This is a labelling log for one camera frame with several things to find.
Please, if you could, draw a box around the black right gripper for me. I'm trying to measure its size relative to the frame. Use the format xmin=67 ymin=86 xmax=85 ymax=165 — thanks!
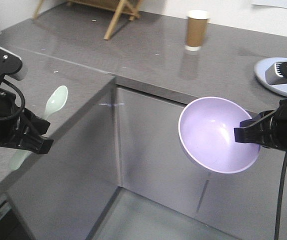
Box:
xmin=234 ymin=99 xmax=287 ymax=149

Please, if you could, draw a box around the brown paper cup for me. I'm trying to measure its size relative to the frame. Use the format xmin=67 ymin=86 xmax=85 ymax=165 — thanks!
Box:
xmin=185 ymin=9 xmax=210 ymax=52

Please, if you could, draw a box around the wooden folding rack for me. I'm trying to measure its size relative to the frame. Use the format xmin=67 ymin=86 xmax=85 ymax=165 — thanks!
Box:
xmin=32 ymin=0 xmax=144 ymax=41

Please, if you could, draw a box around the lilac plastic bowl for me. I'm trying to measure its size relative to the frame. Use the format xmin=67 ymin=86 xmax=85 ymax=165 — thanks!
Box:
xmin=178 ymin=96 xmax=261 ymax=174

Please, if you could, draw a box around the light blue plate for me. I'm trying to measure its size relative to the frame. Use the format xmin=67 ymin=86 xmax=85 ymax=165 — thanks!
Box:
xmin=254 ymin=57 xmax=287 ymax=97

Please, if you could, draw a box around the grey side cabinet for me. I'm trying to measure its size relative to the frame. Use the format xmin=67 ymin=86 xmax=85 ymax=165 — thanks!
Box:
xmin=7 ymin=78 xmax=282 ymax=240

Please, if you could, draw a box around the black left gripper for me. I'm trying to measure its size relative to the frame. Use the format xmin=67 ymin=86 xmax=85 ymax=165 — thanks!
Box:
xmin=0 ymin=89 xmax=54 ymax=154

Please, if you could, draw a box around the mint green plastic spoon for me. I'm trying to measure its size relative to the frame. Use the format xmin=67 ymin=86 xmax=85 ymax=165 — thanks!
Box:
xmin=9 ymin=85 xmax=69 ymax=171

